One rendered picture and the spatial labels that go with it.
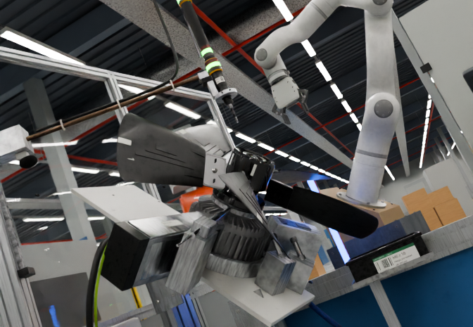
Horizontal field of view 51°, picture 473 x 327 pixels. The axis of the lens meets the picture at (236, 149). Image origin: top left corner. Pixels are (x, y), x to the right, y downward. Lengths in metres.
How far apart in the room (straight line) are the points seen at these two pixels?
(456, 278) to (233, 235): 0.72
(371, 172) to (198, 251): 1.00
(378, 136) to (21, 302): 1.28
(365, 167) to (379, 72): 0.35
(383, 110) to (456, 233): 0.50
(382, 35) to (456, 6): 1.29
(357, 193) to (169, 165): 0.91
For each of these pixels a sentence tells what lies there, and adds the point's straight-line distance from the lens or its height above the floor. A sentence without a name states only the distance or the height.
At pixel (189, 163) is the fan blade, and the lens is 1.24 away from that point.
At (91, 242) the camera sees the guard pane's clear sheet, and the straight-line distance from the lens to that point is 1.85.
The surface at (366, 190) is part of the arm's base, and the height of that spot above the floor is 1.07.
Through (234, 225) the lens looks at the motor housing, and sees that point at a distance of 1.26.
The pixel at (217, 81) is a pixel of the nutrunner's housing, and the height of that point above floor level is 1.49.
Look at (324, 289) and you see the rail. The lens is 1.74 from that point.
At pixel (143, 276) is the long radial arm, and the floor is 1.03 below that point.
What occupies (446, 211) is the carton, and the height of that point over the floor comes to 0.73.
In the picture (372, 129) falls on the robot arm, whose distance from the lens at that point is 1.88.
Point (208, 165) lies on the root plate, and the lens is 1.28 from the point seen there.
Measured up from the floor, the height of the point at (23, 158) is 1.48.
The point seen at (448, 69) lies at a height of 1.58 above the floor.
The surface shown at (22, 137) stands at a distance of 1.50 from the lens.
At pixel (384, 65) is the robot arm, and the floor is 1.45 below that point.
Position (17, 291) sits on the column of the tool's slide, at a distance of 1.42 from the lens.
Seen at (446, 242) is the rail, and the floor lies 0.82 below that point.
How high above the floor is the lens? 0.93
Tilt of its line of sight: 14 degrees up
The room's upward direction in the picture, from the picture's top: 23 degrees counter-clockwise
